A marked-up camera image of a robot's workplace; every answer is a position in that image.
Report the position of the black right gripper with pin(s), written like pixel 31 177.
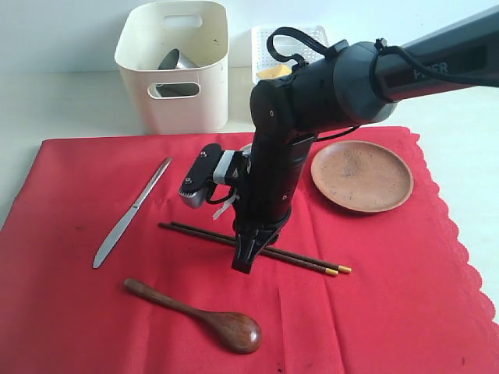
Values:
pixel 340 90

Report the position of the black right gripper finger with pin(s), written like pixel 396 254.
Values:
pixel 244 255

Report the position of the yellow cheese wedge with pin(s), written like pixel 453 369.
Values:
pixel 274 72

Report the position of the stainless steel cup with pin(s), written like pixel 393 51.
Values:
pixel 175 59

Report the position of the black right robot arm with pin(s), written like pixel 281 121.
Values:
pixel 458 56

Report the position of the dark wooden spoon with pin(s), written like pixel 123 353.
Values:
pixel 238 332

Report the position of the brown wooden plate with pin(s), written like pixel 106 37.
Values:
pixel 361 176

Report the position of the metal table knife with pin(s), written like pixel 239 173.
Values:
pixel 120 227

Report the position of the white perforated plastic basket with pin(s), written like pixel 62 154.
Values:
pixel 285 45

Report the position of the cream plastic bin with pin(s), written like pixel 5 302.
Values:
pixel 199 29

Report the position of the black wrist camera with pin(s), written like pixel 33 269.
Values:
pixel 212 167

